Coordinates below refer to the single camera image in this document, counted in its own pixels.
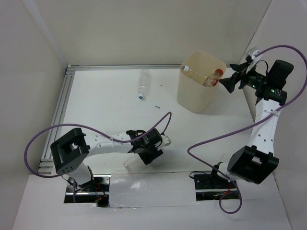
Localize red cap labelled bottle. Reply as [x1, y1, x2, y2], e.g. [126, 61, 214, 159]
[202, 69, 224, 88]

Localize clear bottle white cap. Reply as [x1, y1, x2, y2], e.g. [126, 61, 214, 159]
[181, 65, 208, 84]

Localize clear bottle blue-white cap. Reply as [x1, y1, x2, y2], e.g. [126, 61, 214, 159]
[137, 69, 152, 100]
[123, 155, 145, 173]

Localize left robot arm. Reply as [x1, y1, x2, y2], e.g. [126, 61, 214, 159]
[50, 128, 171, 191]

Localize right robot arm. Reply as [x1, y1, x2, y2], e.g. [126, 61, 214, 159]
[209, 60, 294, 188]

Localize beige plastic bin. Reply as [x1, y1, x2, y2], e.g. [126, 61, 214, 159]
[177, 51, 226, 114]

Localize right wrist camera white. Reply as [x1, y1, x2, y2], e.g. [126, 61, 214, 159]
[245, 47, 263, 73]

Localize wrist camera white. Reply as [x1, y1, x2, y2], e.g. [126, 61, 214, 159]
[245, 47, 263, 73]
[161, 135, 171, 147]

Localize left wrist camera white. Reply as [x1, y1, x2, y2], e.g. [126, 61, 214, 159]
[161, 135, 171, 147]

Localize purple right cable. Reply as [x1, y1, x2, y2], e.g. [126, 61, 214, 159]
[187, 44, 307, 214]

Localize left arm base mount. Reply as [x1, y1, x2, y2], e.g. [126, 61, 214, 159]
[62, 174, 111, 207]

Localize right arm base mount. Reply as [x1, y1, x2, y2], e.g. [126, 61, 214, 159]
[189, 170, 239, 201]

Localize aluminium frame rail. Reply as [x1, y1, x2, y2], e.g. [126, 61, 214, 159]
[37, 64, 237, 174]

